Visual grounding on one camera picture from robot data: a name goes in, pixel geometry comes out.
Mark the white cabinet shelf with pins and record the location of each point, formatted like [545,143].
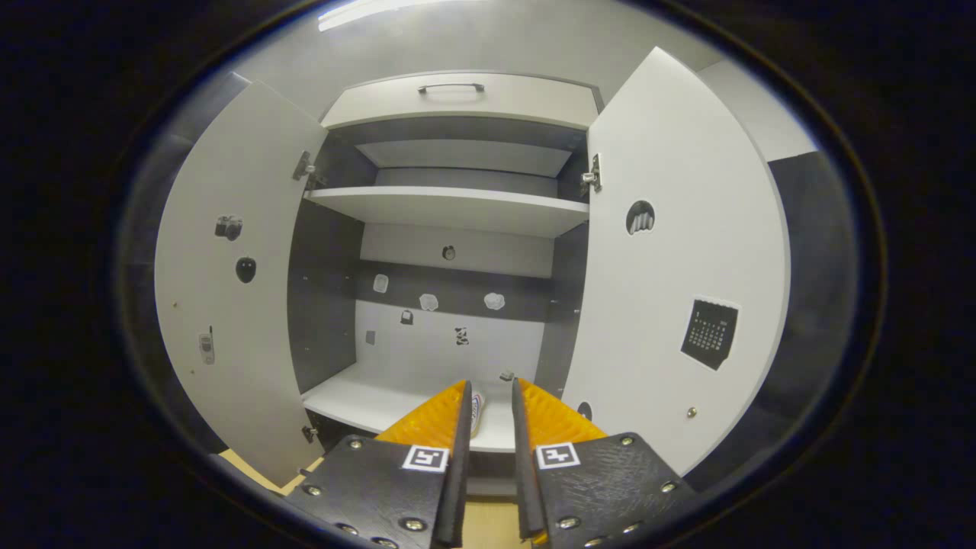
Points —
[457,210]

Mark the metal door hinge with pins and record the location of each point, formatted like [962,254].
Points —
[309,435]
[303,168]
[591,177]

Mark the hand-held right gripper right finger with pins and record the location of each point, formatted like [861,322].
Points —
[522,473]

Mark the white shoe cabinet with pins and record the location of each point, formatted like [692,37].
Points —
[427,358]

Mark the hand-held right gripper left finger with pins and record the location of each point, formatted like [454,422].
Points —
[460,473]

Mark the white cabinet door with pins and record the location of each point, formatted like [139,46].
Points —
[648,305]
[259,343]

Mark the white cabinet drawer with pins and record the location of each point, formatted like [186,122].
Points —
[518,103]

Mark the white shoe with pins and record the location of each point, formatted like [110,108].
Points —
[477,412]

